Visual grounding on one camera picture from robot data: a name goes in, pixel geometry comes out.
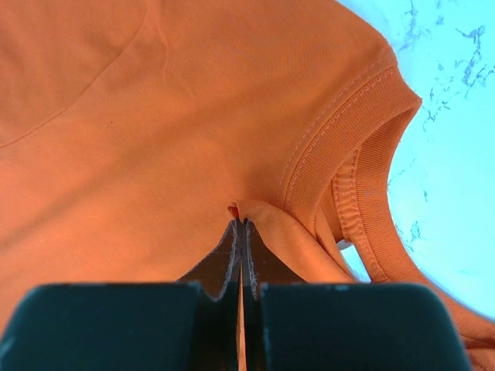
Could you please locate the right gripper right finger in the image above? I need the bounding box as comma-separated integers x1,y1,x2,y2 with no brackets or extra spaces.
241,220,469,370

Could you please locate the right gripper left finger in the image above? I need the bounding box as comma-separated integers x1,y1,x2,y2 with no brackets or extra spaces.
1,220,242,370

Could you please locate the orange t shirt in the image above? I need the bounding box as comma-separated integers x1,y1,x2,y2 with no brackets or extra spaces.
1,1,494,370

